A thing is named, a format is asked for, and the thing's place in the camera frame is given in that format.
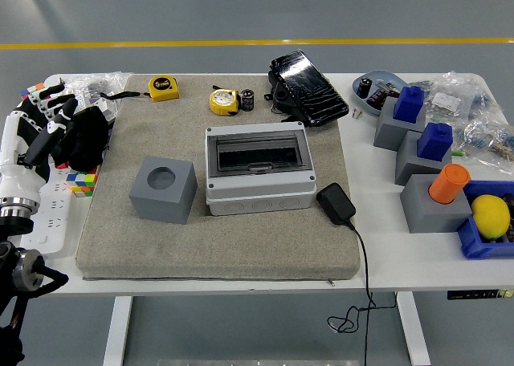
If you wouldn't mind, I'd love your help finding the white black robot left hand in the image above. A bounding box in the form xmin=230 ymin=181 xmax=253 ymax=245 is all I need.
xmin=0 ymin=83 xmax=80 ymax=203

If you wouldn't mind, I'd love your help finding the smoky transparent box lid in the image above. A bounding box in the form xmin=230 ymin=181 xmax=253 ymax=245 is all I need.
xmin=208 ymin=135 xmax=309 ymax=178

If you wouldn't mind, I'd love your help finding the white purple cardboard box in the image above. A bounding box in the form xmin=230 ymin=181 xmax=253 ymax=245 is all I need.
xmin=75 ymin=92 xmax=121 ymax=123

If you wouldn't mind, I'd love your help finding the grey plastic junction box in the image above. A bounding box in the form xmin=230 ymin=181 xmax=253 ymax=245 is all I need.
xmin=204 ymin=121 xmax=317 ymax=217

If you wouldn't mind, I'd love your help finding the orange cylinder battery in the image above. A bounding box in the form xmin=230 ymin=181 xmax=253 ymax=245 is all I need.
xmin=427 ymin=163 xmax=471 ymax=204

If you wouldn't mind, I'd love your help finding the white power strip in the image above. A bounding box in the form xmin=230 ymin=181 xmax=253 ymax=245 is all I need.
xmin=19 ymin=167 xmax=77 ymax=255

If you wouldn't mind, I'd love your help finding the small colourful puzzle cube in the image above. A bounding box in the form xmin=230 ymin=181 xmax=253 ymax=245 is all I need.
xmin=66 ymin=167 xmax=100 ymax=198

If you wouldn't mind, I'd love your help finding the black cloth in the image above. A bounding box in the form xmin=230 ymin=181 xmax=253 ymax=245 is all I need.
xmin=51 ymin=105 xmax=110 ymax=173

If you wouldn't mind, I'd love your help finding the large colourful puzzle cube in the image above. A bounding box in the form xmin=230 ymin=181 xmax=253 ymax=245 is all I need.
xmin=19 ymin=83 xmax=48 ymax=101

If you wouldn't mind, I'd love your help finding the clear bag of parts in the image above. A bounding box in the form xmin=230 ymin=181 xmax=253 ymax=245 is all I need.
xmin=63 ymin=71 xmax=132 ymax=102

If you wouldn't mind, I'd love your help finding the grey cube holder round hole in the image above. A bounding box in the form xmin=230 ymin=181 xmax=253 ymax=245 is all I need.
xmin=399 ymin=173 xmax=474 ymax=234
xmin=128 ymin=155 xmax=198 ymax=226

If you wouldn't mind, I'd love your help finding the white table leg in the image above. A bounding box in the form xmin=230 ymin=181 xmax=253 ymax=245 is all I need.
xmin=103 ymin=296 xmax=133 ymax=366
xmin=397 ymin=291 xmax=431 ymax=366

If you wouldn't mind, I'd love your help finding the yellow round tape measure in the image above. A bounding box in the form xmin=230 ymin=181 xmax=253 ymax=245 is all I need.
xmin=209 ymin=87 xmax=241 ymax=116

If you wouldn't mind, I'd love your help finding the grey-brown mat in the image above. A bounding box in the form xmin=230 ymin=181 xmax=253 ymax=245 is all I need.
xmin=75 ymin=73 xmax=361 ymax=281

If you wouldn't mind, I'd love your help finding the glossy black plastic tray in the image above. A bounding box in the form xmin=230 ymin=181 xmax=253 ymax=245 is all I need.
xmin=267 ymin=50 xmax=350 ymax=128

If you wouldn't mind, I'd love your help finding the black power adapter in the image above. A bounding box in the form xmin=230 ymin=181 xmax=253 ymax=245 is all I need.
xmin=316 ymin=182 xmax=357 ymax=226

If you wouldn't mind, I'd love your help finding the dark red capacitor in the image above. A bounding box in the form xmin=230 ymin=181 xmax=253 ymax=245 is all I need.
xmin=365 ymin=88 xmax=387 ymax=109

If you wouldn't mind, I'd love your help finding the blue-grey oval dish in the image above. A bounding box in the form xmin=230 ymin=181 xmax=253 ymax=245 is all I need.
xmin=351 ymin=69 xmax=406 ymax=117

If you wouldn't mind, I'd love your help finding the blue plastic block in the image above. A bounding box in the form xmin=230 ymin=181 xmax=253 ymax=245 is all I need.
xmin=392 ymin=85 xmax=426 ymax=123
xmin=416 ymin=121 xmax=454 ymax=161

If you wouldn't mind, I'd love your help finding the clear bag of components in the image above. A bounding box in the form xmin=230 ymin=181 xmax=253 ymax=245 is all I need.
xmin=409 ymin=71 xmax=496 ymax=123
xmin=452 ymin=116 xmax=514 ymax=175

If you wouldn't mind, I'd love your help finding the blue plastic bin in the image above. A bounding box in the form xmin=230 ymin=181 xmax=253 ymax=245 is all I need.
xmin=456 ymin=180 xmax=514 ymax=260

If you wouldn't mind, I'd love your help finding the yellow lemon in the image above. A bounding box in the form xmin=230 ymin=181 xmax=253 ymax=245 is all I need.
xmin=470 ymin=194 xmax=511 ymax=240

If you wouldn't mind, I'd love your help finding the black table control panel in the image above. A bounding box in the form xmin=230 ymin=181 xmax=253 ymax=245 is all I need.
xmin=447 ymin=288 xmax=514 ymax=301

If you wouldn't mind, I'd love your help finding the dark capacitors pile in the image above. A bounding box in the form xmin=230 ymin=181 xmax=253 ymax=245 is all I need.
xmin=500 ymin=193 xmax=514 ymax=242

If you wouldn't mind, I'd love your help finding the yellow tape measure with strap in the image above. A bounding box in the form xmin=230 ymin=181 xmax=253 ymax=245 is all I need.
xmin=100 ymin=75 xmax=181 ymax=102

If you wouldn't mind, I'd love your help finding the black adapter cord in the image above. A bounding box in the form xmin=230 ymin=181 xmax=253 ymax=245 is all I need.
xmin=327 ymin=219 xmax=398 ymax=366

